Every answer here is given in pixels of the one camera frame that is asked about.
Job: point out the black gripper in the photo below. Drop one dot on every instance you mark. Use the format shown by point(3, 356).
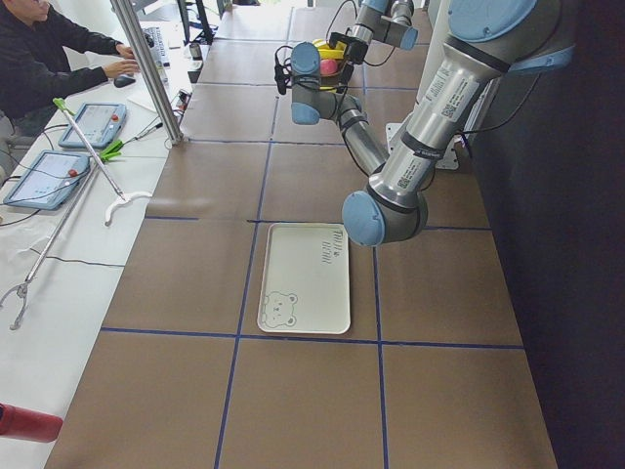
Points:
point(353, 50)

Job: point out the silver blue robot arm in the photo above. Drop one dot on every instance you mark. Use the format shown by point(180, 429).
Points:
point(387, 22)
point(485, 40)

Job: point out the brown wicker basket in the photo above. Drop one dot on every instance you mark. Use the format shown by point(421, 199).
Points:
point(332, 83)

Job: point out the red apple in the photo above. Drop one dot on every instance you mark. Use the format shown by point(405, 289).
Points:
point(328, 67)

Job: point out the metal cup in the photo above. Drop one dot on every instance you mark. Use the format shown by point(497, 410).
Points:
point(195, 52)

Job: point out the white bear tray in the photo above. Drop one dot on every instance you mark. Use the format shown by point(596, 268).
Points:
point(306, 280)

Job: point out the black computer mouse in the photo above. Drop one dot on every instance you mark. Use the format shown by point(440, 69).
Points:
point(123, 80)

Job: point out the far teach pendant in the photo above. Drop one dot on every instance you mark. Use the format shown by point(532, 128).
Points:
point(100, 122)

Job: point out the teach pendant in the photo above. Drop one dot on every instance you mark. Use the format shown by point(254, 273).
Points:
point(100, 122)
point(50, 180)

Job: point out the person in black jacket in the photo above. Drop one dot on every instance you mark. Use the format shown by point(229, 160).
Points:
point(35, 68)

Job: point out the near teach pendant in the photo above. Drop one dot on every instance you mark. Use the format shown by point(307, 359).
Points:
point(50, 180)

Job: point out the red bottle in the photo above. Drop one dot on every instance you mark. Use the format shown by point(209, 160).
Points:
point(29, 425)

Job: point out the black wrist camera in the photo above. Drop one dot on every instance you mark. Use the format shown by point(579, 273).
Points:
point(282, 72)

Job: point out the aluminium frame post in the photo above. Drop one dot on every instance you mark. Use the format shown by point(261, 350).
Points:
point(131, 26)

